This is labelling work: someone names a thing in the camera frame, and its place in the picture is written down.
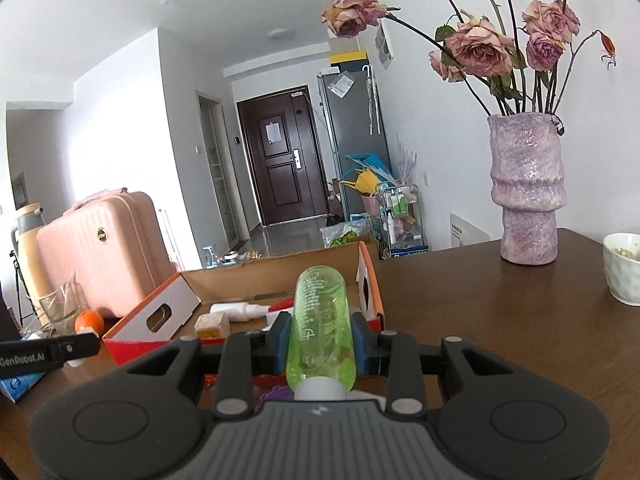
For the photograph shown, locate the blue plastic frame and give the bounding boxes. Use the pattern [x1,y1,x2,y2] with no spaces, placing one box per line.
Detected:
[345,152,393,181]

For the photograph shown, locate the dark brown entrance door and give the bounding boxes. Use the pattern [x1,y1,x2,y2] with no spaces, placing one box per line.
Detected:
[236,85,331,227]

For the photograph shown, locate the grey refrigerator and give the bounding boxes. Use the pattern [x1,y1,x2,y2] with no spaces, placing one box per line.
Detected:
[316,67,393,226]

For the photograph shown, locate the yellow watering can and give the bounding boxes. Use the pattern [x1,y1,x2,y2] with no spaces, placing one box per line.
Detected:
[340,170,378,196]

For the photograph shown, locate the pink suitcase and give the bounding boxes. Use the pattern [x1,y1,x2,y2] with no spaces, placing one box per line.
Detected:
[35,187,173,318]

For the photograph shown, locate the pale purple decorative branches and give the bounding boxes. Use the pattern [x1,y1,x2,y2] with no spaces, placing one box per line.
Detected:
[395,132,418,183]

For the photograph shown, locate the red printed cardboard box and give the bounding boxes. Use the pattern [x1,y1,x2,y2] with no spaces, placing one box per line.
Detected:
[102,241,386,391]

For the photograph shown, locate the orange fruit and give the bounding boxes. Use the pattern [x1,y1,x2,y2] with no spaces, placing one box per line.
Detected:
[75,310,106,335]

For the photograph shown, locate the bunch of dried roses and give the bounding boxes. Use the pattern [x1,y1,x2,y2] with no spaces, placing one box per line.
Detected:
[321,0,618,116]

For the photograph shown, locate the purple textured vase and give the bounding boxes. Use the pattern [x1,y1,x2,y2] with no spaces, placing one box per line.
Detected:
[487,112,567,266]

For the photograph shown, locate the white dimpled bowl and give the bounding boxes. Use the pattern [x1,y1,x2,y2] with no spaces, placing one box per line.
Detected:
[602,232,640,307]

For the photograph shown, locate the white leaning board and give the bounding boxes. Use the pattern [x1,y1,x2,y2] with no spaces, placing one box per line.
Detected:
[449,211,493,248]

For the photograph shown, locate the clear glass beaker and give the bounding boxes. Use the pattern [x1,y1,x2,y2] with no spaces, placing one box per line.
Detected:
[39,272,93,336]

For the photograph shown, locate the plastic bag of greens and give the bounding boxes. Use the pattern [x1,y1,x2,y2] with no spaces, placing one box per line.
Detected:
[320,221,373,250]

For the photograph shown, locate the yellow and black box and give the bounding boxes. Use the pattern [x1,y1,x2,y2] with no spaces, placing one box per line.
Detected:
[330,50,371,73]

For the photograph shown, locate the white folded umbrella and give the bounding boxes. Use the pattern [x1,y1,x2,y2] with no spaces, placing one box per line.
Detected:
[362,64,383,136]

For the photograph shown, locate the white squeeze bottle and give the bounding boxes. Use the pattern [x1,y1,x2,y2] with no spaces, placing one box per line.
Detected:
[209,301,273,322]

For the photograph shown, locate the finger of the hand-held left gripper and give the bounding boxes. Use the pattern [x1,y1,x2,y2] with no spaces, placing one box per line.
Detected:
[62,332,101,363]

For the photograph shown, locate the white wall panel box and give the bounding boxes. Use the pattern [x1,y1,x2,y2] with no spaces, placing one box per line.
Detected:
[374,24,396,68]

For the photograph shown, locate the red lint brush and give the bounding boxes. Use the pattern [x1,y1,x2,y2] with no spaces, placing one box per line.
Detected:
[264,296,297,331]

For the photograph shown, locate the beige square block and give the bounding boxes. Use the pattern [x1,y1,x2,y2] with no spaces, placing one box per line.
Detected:
[195,312,232,341]

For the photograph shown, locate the green transparent bottle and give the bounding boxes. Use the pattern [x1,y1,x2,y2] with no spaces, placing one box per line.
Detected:
[286,265,358,403]

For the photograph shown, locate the clear plastic bag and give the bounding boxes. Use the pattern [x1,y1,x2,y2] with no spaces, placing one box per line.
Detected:
[327,74,353,98]

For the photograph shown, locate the glass panel interior door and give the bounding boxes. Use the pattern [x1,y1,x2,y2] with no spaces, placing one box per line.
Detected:
[197,91,238,256]

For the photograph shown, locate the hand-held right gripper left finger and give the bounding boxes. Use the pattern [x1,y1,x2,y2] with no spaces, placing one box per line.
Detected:
[129,312,292,418]

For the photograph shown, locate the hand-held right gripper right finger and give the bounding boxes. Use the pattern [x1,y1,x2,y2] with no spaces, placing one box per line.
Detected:
[351,313,515,417]

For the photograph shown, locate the metal rolling cart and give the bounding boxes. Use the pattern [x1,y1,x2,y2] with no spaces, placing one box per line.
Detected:
[377,184,426,256]

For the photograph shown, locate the blue packet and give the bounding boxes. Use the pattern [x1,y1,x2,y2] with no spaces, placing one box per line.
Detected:
[0,374,47,405]

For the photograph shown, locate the beige thermos jug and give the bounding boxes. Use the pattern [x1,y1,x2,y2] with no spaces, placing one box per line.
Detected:
[10,202,51,321]

